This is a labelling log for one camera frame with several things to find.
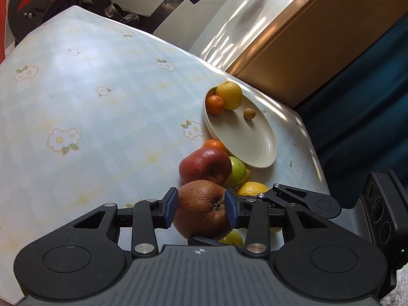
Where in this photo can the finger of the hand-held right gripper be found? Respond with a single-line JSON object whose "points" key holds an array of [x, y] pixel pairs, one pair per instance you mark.
{"points": [[293, 195]]}

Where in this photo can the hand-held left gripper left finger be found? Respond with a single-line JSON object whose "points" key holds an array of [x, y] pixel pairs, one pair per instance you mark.
{"points": [[172, 208]]}

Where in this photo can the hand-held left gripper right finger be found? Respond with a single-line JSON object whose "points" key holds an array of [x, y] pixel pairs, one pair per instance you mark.
{"points": [[231, 210]]}

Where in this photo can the green apple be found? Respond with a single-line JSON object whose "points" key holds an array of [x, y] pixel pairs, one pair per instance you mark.
{"points": [[237, 172], [232, 239]]}

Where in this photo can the dull wrinkled red apple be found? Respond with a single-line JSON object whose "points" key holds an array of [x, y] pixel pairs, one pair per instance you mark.
{"points": [[200, 212]]}

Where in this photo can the large yellow orange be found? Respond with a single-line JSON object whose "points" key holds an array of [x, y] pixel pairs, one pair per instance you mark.
{"points": [[253, 189]]}

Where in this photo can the small brown longan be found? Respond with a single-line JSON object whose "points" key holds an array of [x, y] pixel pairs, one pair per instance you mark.
{"points": [[249, 113], [248, 175]]}

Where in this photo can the shiny red apple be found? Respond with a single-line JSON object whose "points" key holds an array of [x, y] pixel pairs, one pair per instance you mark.
{"points": [[204, 169]]}

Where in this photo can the tangerine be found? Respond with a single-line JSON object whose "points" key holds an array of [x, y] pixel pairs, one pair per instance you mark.
{"points": [[215, 105], [214, 145]]}

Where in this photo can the cream round plate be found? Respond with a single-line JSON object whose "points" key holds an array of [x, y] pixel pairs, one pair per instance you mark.
{"points": [[245, 137]]}

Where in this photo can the yellow lemon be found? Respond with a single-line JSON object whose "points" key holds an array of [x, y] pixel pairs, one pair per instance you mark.
{"points": [[230, 95]]}

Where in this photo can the grey fuzzy cloth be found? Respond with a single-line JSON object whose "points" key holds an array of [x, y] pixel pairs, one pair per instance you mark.
{"points": [[398, 290]]}

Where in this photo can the blue curtain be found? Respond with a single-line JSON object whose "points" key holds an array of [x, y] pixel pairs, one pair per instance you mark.
{"points": [[366, 118]]}

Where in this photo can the floral tablecloth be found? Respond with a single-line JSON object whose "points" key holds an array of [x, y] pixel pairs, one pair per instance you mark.
{"points": [[95, 118]]}

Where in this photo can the wooden cabinet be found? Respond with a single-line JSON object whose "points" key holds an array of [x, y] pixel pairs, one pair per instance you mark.
{"points": [[318, 47]]}

